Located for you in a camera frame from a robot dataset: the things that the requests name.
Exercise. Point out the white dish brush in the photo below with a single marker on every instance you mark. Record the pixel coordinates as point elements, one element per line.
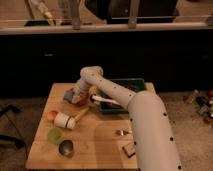
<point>101,99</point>

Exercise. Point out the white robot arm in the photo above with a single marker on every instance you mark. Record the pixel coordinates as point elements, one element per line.
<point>154,141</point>

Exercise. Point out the orange ball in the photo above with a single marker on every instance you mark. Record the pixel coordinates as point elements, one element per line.
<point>51,115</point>

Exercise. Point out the white wooden mallet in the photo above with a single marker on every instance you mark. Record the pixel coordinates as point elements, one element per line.
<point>69,122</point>

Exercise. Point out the clutter of items on floor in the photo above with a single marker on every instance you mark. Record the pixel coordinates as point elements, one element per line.
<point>205,104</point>

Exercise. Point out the small wooden block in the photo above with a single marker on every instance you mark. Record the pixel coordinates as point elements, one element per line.
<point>129,149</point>

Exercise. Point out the red bowl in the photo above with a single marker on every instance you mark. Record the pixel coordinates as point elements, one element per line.
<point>85,98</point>

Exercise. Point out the small metal cup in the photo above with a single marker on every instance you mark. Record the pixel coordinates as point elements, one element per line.
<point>66,148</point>

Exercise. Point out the green plastic cup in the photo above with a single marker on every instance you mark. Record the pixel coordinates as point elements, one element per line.
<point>54,136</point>

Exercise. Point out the metal spoon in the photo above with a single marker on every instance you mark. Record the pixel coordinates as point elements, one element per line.
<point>122,132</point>

